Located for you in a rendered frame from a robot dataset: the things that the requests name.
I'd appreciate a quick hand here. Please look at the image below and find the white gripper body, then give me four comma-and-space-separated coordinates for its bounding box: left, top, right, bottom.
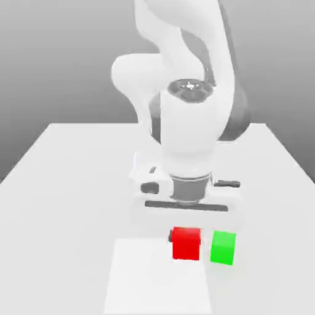
130, 191, 243, 228

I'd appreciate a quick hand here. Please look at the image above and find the small red cube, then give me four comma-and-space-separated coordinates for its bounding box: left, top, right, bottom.
170, 226, 202, 261

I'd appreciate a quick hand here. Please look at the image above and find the small green cube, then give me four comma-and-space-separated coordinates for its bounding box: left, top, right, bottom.
210, 230, 237, 266

